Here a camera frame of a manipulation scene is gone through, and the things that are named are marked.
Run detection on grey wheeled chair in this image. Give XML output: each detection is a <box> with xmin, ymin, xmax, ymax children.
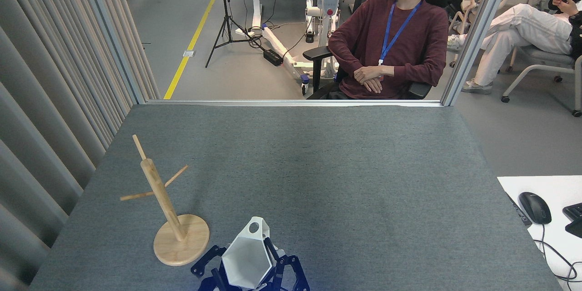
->
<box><xmin>500</xmin><ymin>45</ymin><xmax>582</xmax><ymax>117</ymax></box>

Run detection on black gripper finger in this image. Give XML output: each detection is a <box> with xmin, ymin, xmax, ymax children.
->
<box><xmin>263</xmin><ymin>237</ymin><xmax>311</xmax><ymax>291</ymax></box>
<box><xmin>191</xmin><ymin>246</ymin><xmax>230</xmax><ymax>291</ymax></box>

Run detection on black tripod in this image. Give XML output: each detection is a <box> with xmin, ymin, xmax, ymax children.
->
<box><xmin>206</xmin><ymin>0</ymin><xmax>265</xmax><ymax>68</ymax></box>

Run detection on white faceted cup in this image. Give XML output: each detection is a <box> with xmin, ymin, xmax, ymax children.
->
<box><xmin>221</xmin><ymin>216</ymin><xmax>276</xmax><ymax>290</ymax></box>

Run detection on blue lanyard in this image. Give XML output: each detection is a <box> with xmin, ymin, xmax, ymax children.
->
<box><xmin>377</xmin><ymin>0</ymin><xmax>423</xmax><ymax>66</ymax></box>

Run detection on black computer mouse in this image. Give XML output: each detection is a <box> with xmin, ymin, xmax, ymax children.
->
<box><xmin>518</xmin><ymin>192</ymin><xmax>552</xmax><ymax>225</ymax></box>

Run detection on black power strip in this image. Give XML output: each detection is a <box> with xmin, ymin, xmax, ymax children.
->
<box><xmin>263</xmin><ymin>49</ymin><xmax>284</xmax><ymax>67</ymax></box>

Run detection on person's left hand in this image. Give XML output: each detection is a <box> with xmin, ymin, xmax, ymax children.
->
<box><xmin>354</xmin><ymin>66</ymin><xmax>383</xmax><ymax>84</ymax></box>

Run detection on black floor cable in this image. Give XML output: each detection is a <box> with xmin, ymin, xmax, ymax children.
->
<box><xmin>243</xmin><ymin>0</ymin><xmax>314</xmax><ymax>62</ymax></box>

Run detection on silver frame post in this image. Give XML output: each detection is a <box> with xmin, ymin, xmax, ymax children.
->
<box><xmin>441</xmin><ymin>0</ymin><xmax>519</xmax><ymax>107</ymax></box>

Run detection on seated person in white trousers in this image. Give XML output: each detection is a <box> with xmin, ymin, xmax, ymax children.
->
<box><xmin>447</xmin><ymin>0</ymin><xmax>582</xmax><ymax>95</ymax></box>

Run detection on wooden cup rack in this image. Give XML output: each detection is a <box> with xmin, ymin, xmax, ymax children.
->
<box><xmin>120</xmin><ymin>135</ymin><xmax>210</xmax><ymax>266</ymax></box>

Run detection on white side table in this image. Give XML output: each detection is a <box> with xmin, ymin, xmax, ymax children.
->
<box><xmin>497</xmin><ymin>175</ymin><xmax>582</xmax><ymax>291</ymax></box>

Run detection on black keyboard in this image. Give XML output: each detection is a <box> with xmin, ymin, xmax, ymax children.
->
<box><xmin>562</xmin><ymin>202</ymin><xmax>582</xmax><ymax>239</ymax></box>

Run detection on silver frame rail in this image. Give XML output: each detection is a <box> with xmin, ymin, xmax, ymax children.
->
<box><xmin>145</xmin><ymin>99</ymin><xmax>444</xmax><ymax>108</ymax></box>

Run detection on grey pleated curtain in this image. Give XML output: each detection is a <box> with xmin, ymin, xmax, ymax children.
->
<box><xmin>0</xmin><ymin>0</ymin><xmax>161</xmax><ymax>291</ymax></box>

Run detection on black mouse cable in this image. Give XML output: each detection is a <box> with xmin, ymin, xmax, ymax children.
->
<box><xmin>532</xmin><ymin>223</ymin><xmax>582</xmax><ymax>282</ymax></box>

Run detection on seated person's hand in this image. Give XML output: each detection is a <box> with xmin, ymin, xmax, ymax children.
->
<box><xmin>552</xmin><ymin>0</ymin><xmax>580</xmax><ymax>17</ymax></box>

